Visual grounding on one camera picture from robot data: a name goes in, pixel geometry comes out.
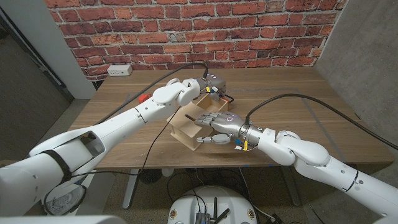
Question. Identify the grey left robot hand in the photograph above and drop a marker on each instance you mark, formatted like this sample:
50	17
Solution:
217	82

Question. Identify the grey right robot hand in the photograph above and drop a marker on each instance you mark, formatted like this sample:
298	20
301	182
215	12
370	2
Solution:
228	123

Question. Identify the wooden drawer with red front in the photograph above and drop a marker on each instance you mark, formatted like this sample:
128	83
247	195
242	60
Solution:
214	107

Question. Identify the wooden box with slot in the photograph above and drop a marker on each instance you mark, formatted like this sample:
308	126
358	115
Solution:
183	130

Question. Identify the white robot base with antennas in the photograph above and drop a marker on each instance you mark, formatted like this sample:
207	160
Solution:
183	205

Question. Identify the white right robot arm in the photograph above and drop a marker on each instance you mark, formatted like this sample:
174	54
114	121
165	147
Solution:
311	155

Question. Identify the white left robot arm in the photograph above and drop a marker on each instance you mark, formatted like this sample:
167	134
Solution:
124	121

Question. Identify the red lock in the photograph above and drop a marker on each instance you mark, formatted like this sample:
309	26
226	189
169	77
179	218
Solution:
143	98

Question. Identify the black round floor device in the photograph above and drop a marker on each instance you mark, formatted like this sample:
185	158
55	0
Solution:
150	175

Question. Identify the white table leg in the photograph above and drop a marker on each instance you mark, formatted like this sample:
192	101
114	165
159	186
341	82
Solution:
130	189
293	196

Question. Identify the white power outlet strip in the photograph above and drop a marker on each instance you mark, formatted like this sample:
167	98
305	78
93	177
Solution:
119	70

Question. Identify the black power adapter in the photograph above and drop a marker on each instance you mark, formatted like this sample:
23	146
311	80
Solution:
276	219

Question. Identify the grey sneaker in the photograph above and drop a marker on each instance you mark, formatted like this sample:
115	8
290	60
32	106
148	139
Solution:
65	200

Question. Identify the white robot chest shell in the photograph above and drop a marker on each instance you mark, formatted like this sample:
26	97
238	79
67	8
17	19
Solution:
62	220

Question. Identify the printed brick wall backdrop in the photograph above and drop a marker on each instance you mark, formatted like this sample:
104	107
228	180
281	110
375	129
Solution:
264	31

